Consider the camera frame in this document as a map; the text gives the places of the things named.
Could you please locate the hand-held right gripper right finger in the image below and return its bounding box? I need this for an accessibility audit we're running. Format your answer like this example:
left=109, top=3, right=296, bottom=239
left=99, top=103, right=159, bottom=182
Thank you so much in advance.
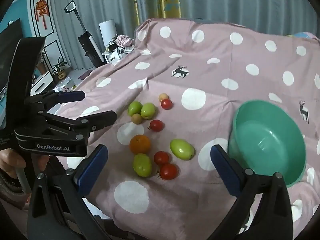
left=210, top=144, right=293, bottom=240

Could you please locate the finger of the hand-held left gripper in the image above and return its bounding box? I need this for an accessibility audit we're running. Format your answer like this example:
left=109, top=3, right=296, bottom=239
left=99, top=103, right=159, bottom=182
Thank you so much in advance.
left=24, top=91, right=86, bottom=112
left=37, top=110, right=118, bottom=141

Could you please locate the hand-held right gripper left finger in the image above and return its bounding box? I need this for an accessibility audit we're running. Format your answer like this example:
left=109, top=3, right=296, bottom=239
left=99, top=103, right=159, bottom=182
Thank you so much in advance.
left=27, top=144, right=110, bottom=240

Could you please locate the green jujube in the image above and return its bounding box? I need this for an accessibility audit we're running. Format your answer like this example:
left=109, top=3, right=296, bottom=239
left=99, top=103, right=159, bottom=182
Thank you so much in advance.
left=140, top=102, right=157, bottom=120
left=170, top=139, right=195, bottom=160
left=133, top=153, right=152, bottom=177
left=128, top=101, right=143, bottom=117

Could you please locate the orange tangerine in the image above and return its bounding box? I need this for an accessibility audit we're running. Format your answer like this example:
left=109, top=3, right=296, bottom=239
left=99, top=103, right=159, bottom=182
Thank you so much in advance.
left=129, top=134, right=151, bottom=155

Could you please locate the green plastic bowl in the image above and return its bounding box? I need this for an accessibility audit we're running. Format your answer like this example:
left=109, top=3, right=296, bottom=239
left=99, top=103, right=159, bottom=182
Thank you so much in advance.
left=228, top=99, right=307, bottom=187

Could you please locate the person's left hand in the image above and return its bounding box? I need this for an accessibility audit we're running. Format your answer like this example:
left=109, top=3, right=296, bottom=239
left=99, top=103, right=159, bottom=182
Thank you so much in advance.
left=0, top=149, right=50, bottom=174

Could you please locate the white television cabinet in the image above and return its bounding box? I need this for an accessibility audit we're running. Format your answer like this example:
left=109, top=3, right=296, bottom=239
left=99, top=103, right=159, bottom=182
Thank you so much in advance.
left=29, top=71, right=54, bottom=97

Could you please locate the black television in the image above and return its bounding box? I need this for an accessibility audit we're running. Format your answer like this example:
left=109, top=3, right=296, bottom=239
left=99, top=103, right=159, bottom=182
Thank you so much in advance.
left=0, top=19, right=24, bottom=88

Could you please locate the black upright vacuum cleaner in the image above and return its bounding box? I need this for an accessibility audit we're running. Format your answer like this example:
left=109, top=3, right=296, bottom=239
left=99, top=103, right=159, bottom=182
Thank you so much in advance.
left=64, top=1, right=105, bottom=68

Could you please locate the pile of clothes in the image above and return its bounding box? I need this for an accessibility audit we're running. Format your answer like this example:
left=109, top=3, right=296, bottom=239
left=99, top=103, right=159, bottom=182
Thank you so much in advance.
left=104, top=46, right=135, bottom=64

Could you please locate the white cylinder appliance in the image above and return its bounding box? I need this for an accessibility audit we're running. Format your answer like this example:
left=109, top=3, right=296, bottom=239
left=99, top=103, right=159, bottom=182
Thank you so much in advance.
left=99, top=19, right=118, bottom=53

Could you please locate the pink crumpled cloth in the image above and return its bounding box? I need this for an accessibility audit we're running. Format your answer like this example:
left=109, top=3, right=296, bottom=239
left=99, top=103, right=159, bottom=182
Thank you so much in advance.
left=114, top=35, right=135, bottom=47

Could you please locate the grey curtain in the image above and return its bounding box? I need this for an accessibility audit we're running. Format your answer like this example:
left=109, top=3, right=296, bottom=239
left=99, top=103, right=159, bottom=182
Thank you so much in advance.
left=49, top=0, right=318, bottom=71

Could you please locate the pink polka dot blanket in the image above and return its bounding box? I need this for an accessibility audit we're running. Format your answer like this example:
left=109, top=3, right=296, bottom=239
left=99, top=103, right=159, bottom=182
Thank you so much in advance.
left=54, top=17, right=320, bottom=240

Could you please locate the yellow patterned curtain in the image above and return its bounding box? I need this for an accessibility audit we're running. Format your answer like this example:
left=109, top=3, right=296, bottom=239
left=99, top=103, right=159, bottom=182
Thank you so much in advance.
left=130, top=0, right=183, bottom=27

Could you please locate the colourful crumpled cloth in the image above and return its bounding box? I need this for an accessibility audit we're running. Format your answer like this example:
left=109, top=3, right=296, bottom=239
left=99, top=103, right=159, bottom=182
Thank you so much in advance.
left=287, top=31, right=317, bottom=40

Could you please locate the red knot wall ornament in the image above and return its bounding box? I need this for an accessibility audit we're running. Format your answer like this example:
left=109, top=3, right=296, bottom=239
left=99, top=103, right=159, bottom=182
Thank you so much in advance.
left=35, top=0, right=49, bottom=29

